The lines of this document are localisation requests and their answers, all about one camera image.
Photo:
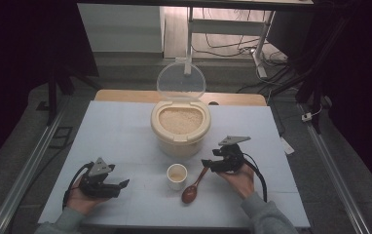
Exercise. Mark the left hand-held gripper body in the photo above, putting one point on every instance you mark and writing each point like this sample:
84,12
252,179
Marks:
98,182

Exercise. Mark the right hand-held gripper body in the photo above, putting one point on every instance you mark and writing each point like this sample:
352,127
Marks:
231,159

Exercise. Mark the brown wooden spoon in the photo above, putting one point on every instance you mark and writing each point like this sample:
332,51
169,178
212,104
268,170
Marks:
190,193

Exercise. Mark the cream rice container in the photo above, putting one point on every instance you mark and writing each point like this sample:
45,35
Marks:
177,144

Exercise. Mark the white cup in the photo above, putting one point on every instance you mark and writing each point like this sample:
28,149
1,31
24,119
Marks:
176,182

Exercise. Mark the white rice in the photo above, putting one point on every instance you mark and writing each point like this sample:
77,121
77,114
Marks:
180,121

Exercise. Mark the person's right hand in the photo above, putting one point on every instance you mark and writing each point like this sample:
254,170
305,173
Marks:
243,182

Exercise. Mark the person's left hand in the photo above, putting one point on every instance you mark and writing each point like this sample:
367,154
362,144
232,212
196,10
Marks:
83,203

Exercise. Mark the white table mat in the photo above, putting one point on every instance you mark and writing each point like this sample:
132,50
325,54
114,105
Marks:
122,136

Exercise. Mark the white paper tag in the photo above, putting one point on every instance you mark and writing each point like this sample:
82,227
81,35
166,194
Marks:
287,146

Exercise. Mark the clear container lid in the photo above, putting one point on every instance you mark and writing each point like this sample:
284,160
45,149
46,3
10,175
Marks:
180,78

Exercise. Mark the small white plug box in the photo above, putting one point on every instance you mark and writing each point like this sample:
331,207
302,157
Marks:
306,117

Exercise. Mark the wooden table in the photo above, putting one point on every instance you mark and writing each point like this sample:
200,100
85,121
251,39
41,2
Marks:
125,96

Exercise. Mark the black tripod stand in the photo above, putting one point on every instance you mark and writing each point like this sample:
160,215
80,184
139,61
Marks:
52,94

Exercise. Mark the black metal stand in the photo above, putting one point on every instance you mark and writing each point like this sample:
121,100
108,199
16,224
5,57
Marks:
314,81

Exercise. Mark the dark curtain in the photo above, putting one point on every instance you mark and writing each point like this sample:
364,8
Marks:
12,65
365,81

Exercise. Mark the white cabinet panel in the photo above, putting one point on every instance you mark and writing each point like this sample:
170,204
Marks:
119,27

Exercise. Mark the aluminium rail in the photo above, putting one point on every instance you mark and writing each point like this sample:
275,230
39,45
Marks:
28,169
336,175

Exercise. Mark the white desk frame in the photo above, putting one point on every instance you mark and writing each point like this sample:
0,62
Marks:
226,26

